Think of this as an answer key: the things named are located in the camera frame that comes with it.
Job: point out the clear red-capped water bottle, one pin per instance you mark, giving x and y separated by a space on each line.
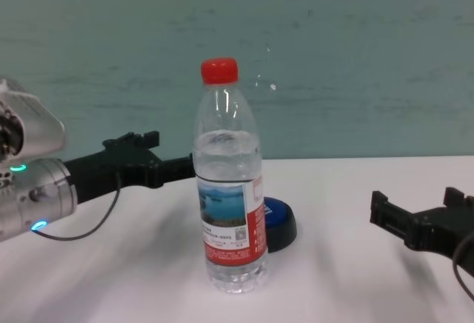
229 189

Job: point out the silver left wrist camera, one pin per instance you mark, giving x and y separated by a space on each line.
37 126

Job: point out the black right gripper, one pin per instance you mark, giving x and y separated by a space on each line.
440 234

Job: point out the blue button with black base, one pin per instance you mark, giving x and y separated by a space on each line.
281 223

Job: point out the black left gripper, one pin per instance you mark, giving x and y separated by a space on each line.
103 171

